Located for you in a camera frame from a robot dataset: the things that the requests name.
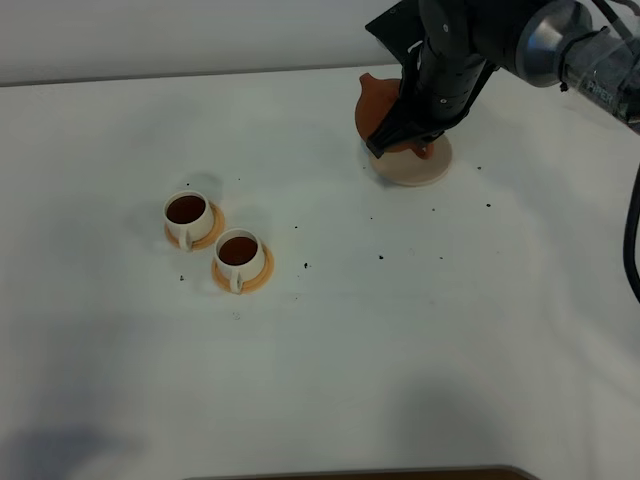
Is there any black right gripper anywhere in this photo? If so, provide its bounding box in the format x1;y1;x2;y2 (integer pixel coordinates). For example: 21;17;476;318
365;1;497;158

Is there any brown clay teapot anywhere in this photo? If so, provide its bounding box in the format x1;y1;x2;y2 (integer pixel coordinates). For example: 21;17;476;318
353;72;436;160

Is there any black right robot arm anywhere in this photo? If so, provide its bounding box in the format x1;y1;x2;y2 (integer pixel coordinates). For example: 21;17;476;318
366;0;639;157

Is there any beige round teapot coaster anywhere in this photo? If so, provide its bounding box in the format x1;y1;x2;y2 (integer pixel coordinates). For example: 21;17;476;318
369;136;453;187

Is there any orange saucer far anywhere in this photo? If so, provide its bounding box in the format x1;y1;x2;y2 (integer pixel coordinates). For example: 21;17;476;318
164;202;226;251

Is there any orange saucer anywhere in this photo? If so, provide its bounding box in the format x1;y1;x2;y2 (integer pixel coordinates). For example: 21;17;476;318
211;245;275;295
164;202;226;251

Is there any white teacup near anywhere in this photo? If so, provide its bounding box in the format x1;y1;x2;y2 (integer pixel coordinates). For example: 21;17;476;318
214;228;266;294

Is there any white teacup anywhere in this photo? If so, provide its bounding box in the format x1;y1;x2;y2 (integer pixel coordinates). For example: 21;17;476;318
163;190;215;251
214;228;266;294

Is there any orange saucer near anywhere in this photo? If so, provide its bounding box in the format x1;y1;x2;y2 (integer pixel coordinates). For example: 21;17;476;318
211;245;275;295

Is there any white teacup far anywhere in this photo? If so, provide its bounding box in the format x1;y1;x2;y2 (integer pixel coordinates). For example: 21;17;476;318
163;190;215;251

